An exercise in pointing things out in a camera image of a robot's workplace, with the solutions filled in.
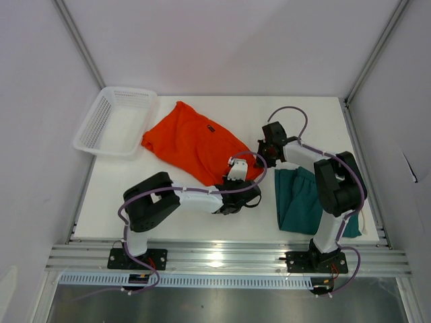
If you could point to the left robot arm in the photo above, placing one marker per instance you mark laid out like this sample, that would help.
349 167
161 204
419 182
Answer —
150 202

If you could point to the white plastic basket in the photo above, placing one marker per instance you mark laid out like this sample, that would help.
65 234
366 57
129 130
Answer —
116 122

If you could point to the right aluminium frame post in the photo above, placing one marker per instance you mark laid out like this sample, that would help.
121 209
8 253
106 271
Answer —
377 50

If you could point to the white slotted cable duct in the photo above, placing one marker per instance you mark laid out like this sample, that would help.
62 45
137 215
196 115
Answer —
295 282

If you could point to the aluminium frame post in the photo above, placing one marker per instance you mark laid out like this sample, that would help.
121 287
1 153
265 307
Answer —
79 42
377 50

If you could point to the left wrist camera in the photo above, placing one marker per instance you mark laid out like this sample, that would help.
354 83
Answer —
238 169

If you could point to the aluminium mounting rail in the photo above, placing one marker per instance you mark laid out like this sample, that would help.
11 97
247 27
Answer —
226 258

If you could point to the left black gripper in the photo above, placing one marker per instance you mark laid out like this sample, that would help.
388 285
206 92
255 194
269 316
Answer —
226 182

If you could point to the left aluminium frame post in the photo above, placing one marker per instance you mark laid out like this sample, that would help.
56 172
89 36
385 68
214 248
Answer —
79 42

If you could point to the orange shorts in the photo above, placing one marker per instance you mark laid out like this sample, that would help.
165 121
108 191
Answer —
194 143

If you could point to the green shorts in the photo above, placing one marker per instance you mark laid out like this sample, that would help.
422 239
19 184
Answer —
297 203

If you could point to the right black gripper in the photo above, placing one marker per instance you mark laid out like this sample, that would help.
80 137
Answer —
262 145

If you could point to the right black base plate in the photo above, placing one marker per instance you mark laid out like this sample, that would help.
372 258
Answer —
315 262

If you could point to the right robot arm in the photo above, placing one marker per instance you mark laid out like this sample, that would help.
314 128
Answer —
340 187

